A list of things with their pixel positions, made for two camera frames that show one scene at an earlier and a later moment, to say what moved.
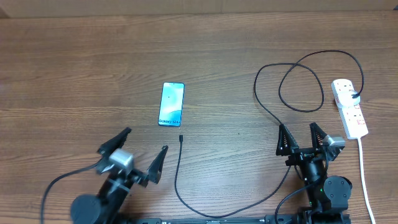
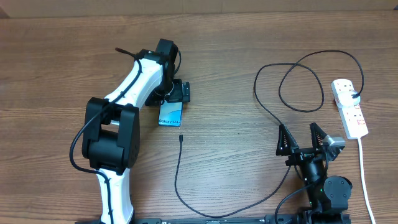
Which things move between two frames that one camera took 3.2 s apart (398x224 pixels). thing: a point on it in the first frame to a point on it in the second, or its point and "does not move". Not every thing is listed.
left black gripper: x=153 y=172 to x=178 y=94
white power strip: x=352 y=118 does not move
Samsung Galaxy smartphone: x=171 y=105 does not move
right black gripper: x=298 y=154 does not move
